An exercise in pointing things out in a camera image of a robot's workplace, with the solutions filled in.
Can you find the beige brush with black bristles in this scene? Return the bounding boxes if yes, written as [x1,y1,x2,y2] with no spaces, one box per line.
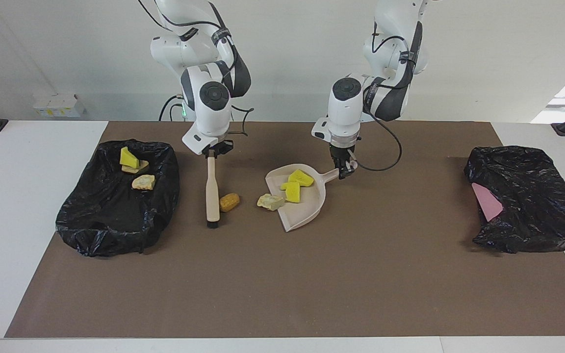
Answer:
[205,150,221,229]

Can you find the notched yellow sponge piece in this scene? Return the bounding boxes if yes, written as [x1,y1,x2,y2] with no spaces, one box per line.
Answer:
[288,169,315,187]

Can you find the brown bread roll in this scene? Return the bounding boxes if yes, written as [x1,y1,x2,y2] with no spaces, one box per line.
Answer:
[219,192,240,213]

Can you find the beige plastic dustpan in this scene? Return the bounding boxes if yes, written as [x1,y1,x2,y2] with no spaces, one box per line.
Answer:
[265,163,340,232]

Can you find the curved yellow sponge piece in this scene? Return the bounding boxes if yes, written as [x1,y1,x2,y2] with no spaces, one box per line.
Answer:
[281,181,302,203]

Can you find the pale crumbly bread chunk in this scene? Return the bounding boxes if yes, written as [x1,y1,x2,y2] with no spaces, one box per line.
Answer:
[257,193,286,212]

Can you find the pale bread slice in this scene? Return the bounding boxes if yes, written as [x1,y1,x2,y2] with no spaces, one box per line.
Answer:
[131,174,156,191]

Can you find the striped croissant toy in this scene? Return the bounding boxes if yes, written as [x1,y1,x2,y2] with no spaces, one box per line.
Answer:
[121,160,150,175]

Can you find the yellow sponge wedge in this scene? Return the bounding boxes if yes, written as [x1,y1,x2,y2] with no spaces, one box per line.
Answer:
[119,146,140,169]

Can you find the black bag lined bin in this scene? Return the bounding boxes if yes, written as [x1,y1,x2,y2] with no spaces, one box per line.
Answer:
[55,139,180,257]

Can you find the pink plastic bin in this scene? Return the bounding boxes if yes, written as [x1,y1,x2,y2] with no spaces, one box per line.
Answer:
[471,182,504,222]

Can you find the black bag over pink bin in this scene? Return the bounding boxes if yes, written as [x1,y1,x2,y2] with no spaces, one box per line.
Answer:
[464,145,565,254]

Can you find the brown table mat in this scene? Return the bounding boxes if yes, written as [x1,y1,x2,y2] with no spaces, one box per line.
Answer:
[4,121,565,339]

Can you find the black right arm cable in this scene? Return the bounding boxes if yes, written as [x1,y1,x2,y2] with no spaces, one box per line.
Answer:
[138,0,255,138]

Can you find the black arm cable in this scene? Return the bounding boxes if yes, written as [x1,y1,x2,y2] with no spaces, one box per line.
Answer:
[138,0,255,138]
[356,20,403,172]

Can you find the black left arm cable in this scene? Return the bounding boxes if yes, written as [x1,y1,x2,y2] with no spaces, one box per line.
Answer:
[356,20,403,172]

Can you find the black base power cable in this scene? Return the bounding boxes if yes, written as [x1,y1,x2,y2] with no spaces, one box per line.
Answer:
[159,95,186,122]

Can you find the white wall boxes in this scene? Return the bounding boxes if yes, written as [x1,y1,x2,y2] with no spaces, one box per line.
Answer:
[34,94,85,117]

